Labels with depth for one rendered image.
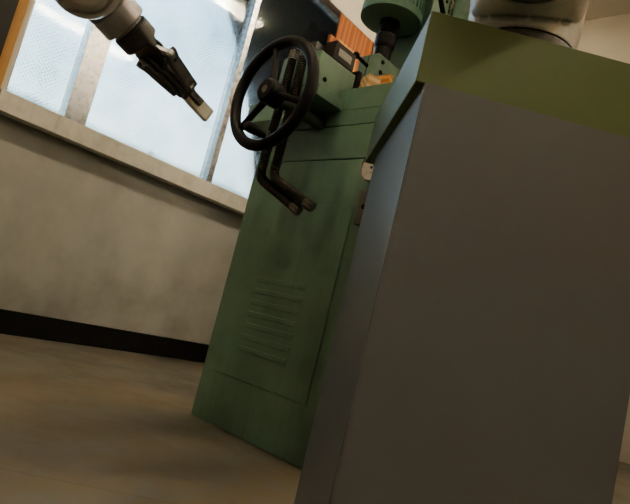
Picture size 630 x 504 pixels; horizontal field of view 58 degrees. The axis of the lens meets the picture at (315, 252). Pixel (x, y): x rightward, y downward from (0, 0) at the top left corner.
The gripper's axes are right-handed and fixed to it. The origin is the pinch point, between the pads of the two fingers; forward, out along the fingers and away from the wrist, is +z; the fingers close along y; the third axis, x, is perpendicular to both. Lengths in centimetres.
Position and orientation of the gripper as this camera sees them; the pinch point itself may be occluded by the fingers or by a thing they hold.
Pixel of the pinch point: (198, 104)
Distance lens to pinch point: 127.8
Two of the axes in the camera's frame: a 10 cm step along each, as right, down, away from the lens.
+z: 5.4, 5.8, 6.1
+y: -7.1, -0.8, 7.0
